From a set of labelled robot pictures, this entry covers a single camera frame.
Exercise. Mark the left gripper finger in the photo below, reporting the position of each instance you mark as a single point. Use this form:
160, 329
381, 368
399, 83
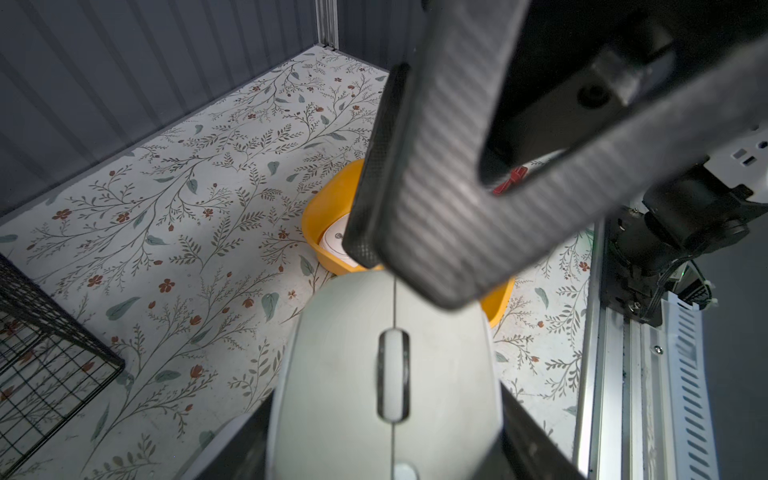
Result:
600, 100

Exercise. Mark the white round mouse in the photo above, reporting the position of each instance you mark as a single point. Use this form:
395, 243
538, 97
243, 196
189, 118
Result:
332, 242

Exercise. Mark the silver grey mouse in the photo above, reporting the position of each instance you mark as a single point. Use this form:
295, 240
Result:
378, 383

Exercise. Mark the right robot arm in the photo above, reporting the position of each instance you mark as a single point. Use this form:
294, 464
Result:
706, 208

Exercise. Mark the yellow storage box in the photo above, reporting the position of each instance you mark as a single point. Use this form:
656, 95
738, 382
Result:
331, 202

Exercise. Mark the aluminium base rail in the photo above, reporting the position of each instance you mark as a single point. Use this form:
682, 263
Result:
643, 411

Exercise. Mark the black wire desk organizer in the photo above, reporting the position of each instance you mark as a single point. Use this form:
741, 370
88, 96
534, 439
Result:
51, 368

